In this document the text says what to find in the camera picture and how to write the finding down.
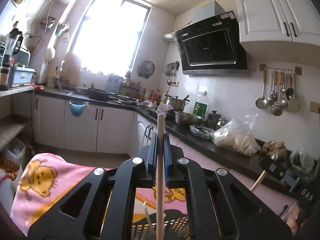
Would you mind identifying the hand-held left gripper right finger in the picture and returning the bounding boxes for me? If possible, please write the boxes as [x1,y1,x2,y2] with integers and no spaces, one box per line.
[162,133,293,240]

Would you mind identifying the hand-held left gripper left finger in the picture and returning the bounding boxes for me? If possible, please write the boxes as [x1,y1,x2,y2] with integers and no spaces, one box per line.
[27,134,158,240]

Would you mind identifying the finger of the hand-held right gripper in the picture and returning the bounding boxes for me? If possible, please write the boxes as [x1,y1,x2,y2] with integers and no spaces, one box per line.
[259,155,287,181]
[281,171,302,193]

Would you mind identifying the wooden chopstick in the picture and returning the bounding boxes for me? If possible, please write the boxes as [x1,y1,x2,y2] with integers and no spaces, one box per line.
[142,201,156,234]
[155,113,166,240]
[249,170,267,193]

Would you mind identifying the black plastic utensil basket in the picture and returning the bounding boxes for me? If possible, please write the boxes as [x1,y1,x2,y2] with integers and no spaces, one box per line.
[131,208,200,240]

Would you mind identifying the row of hanging kitchen utensils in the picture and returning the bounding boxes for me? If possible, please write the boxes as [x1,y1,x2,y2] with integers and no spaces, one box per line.
[255,67,300,117]

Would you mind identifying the person's right hand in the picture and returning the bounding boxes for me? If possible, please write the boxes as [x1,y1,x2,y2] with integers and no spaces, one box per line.
[285,204,309,234]

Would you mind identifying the pile of ginger roots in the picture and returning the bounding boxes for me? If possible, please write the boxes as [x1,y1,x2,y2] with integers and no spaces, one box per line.
[259,140,288,160]

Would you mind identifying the plastic bag of green vegetables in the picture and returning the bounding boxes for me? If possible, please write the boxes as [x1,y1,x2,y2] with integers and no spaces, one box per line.
[289,147,316,174]

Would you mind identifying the dark plastic bag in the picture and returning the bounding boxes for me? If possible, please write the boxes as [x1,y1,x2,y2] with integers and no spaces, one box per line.
[189,124,217,140]

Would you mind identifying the white lower kitchen cabinets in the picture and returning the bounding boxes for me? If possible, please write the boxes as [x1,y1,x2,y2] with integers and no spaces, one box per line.
[32,94,304,220]

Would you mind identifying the white kitchen cabinets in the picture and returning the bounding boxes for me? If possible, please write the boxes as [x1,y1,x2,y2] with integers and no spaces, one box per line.
[32,94,304,220]
[235,0,320,55]

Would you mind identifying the red striped snack bag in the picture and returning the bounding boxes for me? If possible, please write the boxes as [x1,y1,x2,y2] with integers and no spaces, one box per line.
[156,103,175,117]

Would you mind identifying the steel mixing bowl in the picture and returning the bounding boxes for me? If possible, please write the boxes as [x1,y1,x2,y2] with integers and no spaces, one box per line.
[174,111,204,126]

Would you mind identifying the clear plastic bag of food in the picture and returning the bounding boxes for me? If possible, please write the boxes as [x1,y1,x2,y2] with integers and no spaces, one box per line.
[212,113,260,157]

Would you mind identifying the black kitchen countertop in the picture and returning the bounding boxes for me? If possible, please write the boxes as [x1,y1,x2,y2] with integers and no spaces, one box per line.
[34,89,320,195]

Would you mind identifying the steel cooking pot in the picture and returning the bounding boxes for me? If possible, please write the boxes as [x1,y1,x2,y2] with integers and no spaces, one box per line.
[164,94,190,112]

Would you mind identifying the group of condiment bottles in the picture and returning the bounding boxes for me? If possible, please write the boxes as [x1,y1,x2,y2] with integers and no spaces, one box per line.
[141,87,168,103]

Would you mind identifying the steel frying pan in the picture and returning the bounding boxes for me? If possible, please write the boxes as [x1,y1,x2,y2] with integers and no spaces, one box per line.
[117,95,137,105]

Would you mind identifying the oil bottle with green label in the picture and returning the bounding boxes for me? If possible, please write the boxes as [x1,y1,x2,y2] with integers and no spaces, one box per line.
[192,91,211,120]

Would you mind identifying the black wok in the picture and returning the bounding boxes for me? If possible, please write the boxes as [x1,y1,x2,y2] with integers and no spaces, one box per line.
[86,87,118,102]

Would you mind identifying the blue-grey knife holder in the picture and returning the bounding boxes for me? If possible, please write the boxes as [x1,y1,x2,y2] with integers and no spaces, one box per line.
[107,74,124,93]

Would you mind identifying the hanging cooking tools by stove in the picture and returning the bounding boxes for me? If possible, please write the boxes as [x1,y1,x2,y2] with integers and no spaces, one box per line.
[165,60,180,87]

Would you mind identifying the blue hanging plastic bin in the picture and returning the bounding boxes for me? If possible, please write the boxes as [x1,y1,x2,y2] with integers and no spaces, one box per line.
[69,101,89,118]

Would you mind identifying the black range hood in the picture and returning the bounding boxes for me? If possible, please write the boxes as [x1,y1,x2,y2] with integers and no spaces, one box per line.
[171,0,250,77]

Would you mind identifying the white cutting board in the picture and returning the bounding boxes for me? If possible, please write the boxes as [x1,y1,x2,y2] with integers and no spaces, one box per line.
[61,52,82,87]

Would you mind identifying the pink printed blanket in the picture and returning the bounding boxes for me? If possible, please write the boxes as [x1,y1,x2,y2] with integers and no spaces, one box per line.
[10,152,200,240]

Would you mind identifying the yellow bottle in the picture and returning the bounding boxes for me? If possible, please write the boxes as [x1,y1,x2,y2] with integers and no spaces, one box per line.
[47,72,57,88]

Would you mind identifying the kitchen window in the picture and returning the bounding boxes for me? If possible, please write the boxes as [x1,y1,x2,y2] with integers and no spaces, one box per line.
[66,0,153,77]

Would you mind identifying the white plastic drawer unit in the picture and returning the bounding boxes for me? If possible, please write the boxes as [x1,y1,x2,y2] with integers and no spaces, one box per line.
[0,138,27,198]

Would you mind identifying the white hanging strainer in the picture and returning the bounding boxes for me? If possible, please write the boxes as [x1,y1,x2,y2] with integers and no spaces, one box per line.
[45,47,56,67]

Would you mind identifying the white upper kitchen cabinets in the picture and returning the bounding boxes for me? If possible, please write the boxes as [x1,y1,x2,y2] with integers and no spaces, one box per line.
[235,0,320,55]

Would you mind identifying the stone appliance shelf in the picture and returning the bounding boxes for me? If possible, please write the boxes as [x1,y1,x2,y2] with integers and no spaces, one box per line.
[0,86,35,153]

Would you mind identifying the grey-blue lidded appliance box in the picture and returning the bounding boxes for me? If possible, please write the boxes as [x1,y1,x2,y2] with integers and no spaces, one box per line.
[10,66,37,88]

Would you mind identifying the green hanging cup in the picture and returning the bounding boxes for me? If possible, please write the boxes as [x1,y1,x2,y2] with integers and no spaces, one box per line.
[55,22,70,37]

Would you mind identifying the grey kitchen appliance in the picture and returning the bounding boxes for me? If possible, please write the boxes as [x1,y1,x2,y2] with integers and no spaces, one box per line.
[16,48,31,68]

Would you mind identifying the blender with dark jar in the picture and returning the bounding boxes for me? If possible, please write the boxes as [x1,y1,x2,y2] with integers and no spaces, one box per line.
[0,27,24,91]

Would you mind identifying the round black wall fan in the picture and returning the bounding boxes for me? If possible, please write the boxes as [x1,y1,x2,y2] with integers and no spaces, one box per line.
[137,60,156,79]

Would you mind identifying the wall utensil rail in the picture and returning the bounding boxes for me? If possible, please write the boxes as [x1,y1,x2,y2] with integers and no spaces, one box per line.
[259,64,303,75]

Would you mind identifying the wall wire rack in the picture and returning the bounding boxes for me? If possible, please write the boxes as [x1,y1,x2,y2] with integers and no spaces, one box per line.
[40,16,56,29]

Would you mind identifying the water heater hoses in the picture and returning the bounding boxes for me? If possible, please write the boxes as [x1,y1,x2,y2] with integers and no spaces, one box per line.
[25,0,62,53]

